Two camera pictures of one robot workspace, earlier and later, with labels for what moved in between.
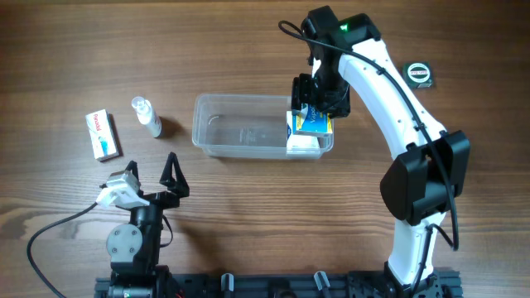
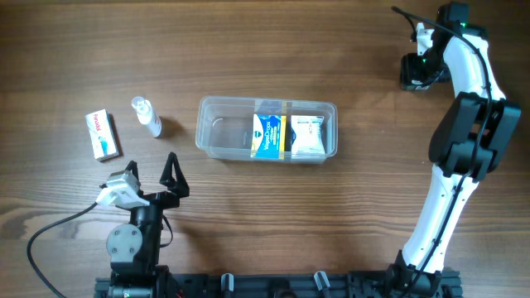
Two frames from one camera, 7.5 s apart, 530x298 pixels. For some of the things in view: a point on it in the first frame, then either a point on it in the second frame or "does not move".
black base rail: [357, 285] does not move
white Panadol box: [106, 144] does not move
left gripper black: [156, 198] does not move
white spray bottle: [147, 116] does not move
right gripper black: [301, 93] → [414, 72]
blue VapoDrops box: [310, 120] → [268, 136]
